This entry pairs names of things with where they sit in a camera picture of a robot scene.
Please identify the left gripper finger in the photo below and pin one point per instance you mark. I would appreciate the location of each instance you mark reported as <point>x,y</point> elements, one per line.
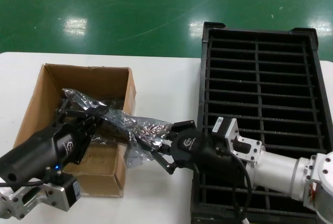
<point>91,130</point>
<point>78,114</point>

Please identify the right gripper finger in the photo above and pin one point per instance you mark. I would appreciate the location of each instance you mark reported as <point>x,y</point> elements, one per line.
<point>183,126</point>
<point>171,169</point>

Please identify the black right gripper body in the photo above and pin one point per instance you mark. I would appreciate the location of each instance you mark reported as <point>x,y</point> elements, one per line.
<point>197,153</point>

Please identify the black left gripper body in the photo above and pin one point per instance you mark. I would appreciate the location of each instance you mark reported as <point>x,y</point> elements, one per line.
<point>39,151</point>

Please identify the clear antistatic plastic bag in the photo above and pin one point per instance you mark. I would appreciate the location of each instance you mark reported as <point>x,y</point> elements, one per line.
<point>145,130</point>

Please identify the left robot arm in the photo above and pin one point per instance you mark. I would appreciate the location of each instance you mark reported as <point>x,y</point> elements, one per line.
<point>4,203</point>

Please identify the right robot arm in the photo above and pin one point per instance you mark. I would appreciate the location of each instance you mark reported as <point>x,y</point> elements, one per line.
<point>275,172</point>

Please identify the brown cardboard box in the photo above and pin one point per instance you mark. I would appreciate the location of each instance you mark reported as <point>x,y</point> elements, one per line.
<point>78,78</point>

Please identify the antistatic bags inside box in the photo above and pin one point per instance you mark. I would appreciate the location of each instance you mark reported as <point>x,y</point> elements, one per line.
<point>115,103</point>

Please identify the black slotted plastic container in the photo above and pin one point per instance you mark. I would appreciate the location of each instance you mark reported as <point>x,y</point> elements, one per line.
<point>257,78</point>

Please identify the right wrist camera silver mount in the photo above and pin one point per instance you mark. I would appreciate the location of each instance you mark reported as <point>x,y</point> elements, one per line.
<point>229,130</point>

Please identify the wrist camera silver mount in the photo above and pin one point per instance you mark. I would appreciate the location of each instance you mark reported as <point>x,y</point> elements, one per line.
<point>229,130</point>
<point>52,195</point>

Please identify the left wrist camera silver mount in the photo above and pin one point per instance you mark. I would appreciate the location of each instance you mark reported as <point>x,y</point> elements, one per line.
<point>52,195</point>

